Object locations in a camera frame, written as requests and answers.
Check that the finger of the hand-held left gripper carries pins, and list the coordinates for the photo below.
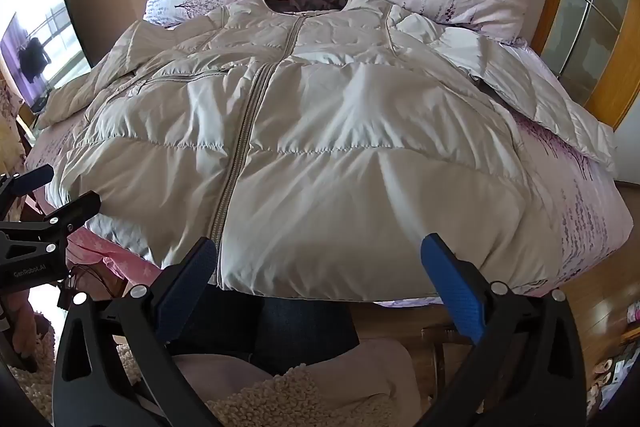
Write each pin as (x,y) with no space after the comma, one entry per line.
(32,182)
(75,208)

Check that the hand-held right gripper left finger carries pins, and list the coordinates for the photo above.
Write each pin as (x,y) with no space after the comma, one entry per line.
(192,277)

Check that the white puffer jacket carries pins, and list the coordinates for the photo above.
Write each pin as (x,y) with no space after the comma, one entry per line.
(325,147)

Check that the dark wooden stool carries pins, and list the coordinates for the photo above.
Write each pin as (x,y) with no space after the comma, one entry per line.
(440,357)

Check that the flat screen television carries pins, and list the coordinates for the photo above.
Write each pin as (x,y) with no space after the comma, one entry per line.
(45,47)

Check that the person's left hand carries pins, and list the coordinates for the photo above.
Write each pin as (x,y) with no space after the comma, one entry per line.
(19,324)

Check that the pink fluffy slipper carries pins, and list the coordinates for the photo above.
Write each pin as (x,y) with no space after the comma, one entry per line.
(607,369)

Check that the pink floral bed sheet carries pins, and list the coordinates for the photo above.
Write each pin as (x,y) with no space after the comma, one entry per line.
(575,217)

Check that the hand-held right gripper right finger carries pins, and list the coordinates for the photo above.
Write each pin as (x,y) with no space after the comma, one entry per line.
(452,287)

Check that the person's cream fleece coat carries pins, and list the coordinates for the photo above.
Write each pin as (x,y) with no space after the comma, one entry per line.
(280,399)

